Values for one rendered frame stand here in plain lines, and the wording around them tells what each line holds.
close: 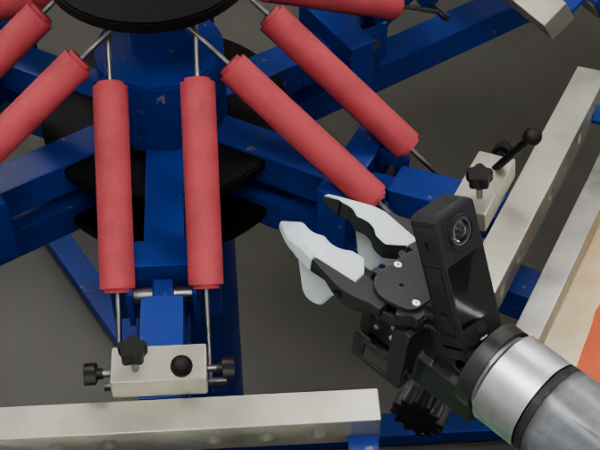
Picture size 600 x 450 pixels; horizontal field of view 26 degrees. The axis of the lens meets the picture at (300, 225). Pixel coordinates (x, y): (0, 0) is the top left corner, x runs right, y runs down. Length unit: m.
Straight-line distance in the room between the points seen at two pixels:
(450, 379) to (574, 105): 1.12
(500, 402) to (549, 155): 1.07
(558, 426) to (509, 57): 2.91
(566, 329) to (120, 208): 0.65
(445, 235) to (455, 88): 2.75
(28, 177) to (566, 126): 0.83
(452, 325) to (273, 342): 2.11
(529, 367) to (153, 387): 0.84
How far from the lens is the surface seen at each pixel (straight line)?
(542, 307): 1.85
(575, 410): 0.94
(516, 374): 0.96
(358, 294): 0.99
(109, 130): 1.84
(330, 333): 3.08
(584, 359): 1.84
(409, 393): 1.69
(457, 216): 0.94
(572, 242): 1.94
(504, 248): 1.86
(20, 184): 2.03
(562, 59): 3.83
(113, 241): 1.82
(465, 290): 0.97
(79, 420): 1.72
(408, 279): 1.01
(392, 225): 1.05
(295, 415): 1.70
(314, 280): 1.04
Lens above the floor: 2.46
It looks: 48 degrees down
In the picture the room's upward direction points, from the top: straight up
